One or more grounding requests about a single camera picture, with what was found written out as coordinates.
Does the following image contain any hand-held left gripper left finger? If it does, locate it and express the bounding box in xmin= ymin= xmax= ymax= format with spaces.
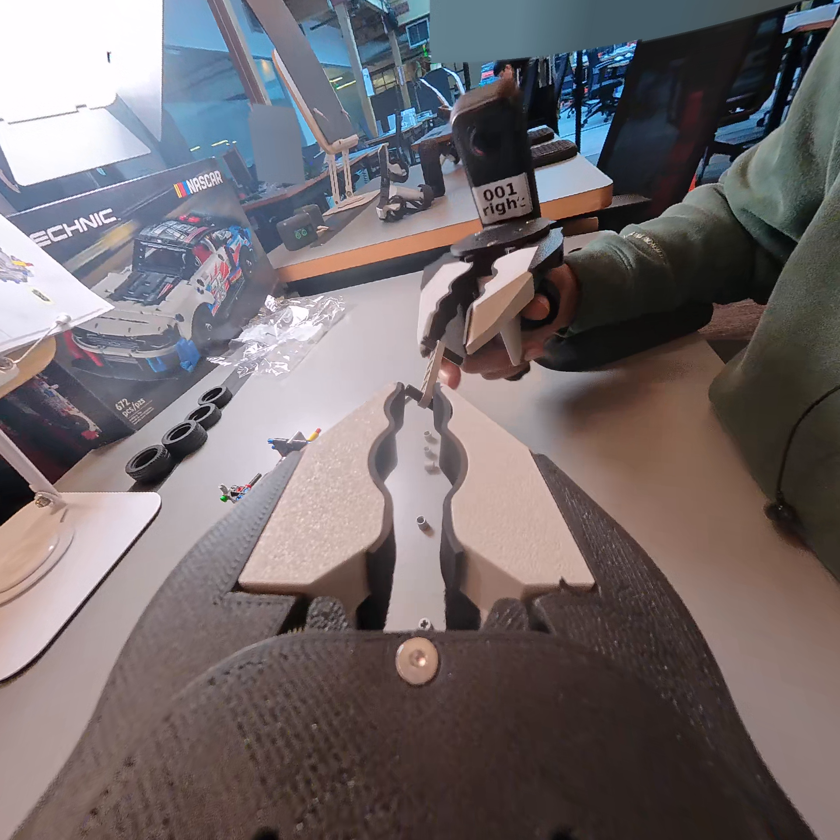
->
xmin=237 ymin=381 xmax=406 ymax=626

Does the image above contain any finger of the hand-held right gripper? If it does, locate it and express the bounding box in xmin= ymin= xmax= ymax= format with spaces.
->
xmin=461 ymin=248 xmax=537 ymax=366
xmin=417 ymin=258 xmax=471 ymax=360

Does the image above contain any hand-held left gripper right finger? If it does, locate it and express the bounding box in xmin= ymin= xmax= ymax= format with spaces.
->
xmin=436 ymin=387 xmax=596 ymax=626

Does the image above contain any grey lego beam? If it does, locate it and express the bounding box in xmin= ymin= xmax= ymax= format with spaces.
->
xmin=419 ymin=340 xmax=448 ymax=409

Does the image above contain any person's right forearm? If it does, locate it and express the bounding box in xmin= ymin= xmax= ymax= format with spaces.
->
xmin=563 ymin=128 xmax=811 ymax=345

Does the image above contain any lego chassis assembly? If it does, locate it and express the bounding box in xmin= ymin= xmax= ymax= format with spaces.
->
xmin=218 ymin=428 xmax=323 ymax=504

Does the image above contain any black lego set box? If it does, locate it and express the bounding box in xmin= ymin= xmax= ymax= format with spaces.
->
xmin=0 ymin=0 xmax=282 ymax=463

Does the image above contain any lego instruction booklet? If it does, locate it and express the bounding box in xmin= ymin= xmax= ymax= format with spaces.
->
xmin=0 ymin=215 xmax=115 ymax=354

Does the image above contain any person's right hand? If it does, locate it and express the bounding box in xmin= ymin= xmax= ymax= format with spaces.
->
xmin=437 ymin=264 xmax=583 ymax=392

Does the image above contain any wood edged desk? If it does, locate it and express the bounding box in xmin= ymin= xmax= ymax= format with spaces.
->
xmin=268 ymin=152 xmax=615 ymax=284

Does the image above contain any white and black device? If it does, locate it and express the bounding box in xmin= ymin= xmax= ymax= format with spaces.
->
xmin=376 ymin=140 xmax=435 ymax=224

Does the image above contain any crumpled clear plastic wrapper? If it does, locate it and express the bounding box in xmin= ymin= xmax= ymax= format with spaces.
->
xmin=207 ymin=293 xmax=347 ymax=379

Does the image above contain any black box with green lights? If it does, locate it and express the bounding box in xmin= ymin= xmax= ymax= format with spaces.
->
xmin=275 ymin=204 xmax=330 ymax=252

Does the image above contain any wooden book stand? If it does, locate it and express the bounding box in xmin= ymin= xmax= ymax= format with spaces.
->
xmin=271 ymin=48 xmax=370 ymax=215

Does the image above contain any white book stand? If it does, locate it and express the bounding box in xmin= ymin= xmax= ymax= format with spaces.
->
xmin=0 ymin=314 xmax=162 ymax=685

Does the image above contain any black drawstring cord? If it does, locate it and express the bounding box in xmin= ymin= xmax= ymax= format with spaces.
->
xmin=764 ymin=384 xmax=840 ymax=526

